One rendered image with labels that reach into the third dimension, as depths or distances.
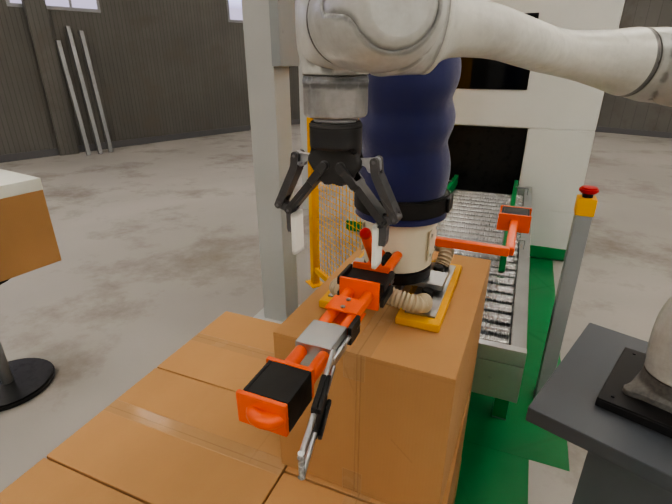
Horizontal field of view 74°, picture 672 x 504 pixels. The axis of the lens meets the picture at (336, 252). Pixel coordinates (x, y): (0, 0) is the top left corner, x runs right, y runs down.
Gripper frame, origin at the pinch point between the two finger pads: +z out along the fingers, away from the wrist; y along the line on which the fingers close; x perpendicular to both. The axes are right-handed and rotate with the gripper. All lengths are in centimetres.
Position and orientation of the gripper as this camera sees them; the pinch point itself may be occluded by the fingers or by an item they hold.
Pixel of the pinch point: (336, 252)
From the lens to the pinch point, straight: 70.4
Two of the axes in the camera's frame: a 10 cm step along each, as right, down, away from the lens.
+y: -9.2, -1.6, 3.7
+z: 0.0, 9.2, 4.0
